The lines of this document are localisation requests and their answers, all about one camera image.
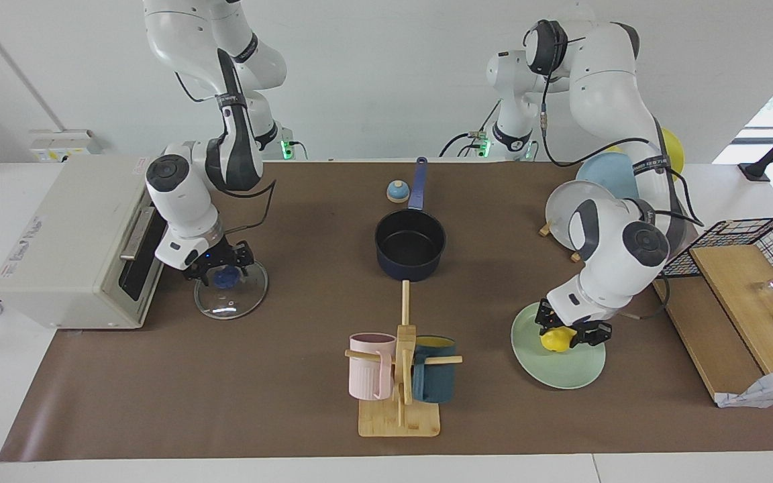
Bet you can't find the yellow plate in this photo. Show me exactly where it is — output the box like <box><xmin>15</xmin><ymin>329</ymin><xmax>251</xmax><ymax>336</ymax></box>
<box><xmin>660</xmin><ymin>127</ymin><xmax>686</xmax><ymax>183</ymax></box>

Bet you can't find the wooden mug tree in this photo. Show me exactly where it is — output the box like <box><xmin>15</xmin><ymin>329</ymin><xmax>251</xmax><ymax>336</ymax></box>
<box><xmin>345</xmin><ymin>280</ymin><xmax>463</xmax><ymax>438</ymax></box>

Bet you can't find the light wooden board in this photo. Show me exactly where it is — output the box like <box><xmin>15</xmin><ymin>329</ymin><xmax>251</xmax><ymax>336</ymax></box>
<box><xmin>688</xmin><ymin>244</ymin><xmax>773</xmax><ymax>374</ymax></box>

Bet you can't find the yellow potato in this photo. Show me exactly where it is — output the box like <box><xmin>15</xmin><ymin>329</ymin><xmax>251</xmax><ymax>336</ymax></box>
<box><xmin>540</xmin><ymin>327</ymin><xmax>576</xmax><ymax>354</ymax></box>

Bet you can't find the dark pot with purple handle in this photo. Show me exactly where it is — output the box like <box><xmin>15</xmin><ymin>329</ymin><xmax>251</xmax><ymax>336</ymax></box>
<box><xmin>374</xmin><ymin>157</ymin><xmax>447</xmax><ymax>281</ymax></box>

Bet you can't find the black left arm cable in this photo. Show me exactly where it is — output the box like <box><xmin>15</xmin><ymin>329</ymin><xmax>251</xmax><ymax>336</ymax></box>
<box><xmin>524</xmin><ymin>20</ymin><xmax>704</xmax><ymax>319</ymax></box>

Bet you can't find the wooden plate rack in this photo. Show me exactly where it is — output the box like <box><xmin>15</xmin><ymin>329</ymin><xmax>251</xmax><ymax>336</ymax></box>
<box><xmin>539</xmin><ymin>225</ymin><xmax>583</xmax><ymax>262</ymax></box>

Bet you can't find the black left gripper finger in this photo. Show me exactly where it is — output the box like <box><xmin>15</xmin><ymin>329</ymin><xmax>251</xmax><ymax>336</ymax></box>
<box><xmin>574</xmin><ymin>322</ymin><xmax>613</xmax><ymax>347</ymax></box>
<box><xmin>535</xmin><ymin>300</ymin><xmax>557</xmax><ymax>336</ymax></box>

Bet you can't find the glass lid with blue knob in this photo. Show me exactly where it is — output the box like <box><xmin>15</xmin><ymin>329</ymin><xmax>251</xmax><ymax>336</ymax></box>
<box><xmin>194</xmin><ymin>258</ymin><xmax>269</xmax><ymax>320</ymax></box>

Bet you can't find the light blue plate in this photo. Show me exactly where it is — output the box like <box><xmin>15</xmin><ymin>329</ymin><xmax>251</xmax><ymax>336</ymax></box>
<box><xmin>576</xmin><ymin>152</ymin><xmax>656</xmax><ymax>201</ymax></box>

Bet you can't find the black wire basket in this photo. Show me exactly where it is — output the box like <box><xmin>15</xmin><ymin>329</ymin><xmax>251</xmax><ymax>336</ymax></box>
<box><xmin>658</xmin><ymin>217</ymin><xmax>773</xmax><ymax>306</ymax></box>

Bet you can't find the grey plate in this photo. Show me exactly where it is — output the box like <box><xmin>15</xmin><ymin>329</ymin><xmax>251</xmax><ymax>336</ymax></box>
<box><xmin>545</xmin><ymin>180</ymin><xmax>619</xmax><ymax>252</ymax></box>

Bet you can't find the green plate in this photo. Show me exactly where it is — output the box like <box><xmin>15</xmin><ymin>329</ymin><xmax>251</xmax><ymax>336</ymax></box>
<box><xmin>511</xmin><ymin>301</ymin><xmax>607</xmax><ymax>390</ymax></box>

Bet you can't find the brown table mat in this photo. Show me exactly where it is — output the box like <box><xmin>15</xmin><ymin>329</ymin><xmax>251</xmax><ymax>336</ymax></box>
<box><xmin>0</xmin><ymin>161</ymin><xmax>773</xmax><ymax>462</ymax></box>

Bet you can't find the dark blue mug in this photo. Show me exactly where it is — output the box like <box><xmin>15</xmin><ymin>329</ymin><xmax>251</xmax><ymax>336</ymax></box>
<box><xmin>412</xmin><ymin>335</ymin><xmax>457</xmax><ymax>404</ymax></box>

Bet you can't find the pink mug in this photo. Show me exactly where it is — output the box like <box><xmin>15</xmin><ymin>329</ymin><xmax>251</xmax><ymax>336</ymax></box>
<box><xmin>349</xmin><ymin>333</ymin><xmax>397</xmax><ymax>401</ymax></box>

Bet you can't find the white power strip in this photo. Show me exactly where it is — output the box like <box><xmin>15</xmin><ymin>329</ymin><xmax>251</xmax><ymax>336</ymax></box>
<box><xmin>30</xmin><ymin>129</ymin><xmax>102</xmax><ymax>163</ymax></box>

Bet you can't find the beige toaster oven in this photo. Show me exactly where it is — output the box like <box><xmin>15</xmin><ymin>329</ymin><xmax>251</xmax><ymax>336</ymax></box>
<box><xmin>0</xmin><ymin>156</ymin><xmax>183</xmax><ymax>331</ymax></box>

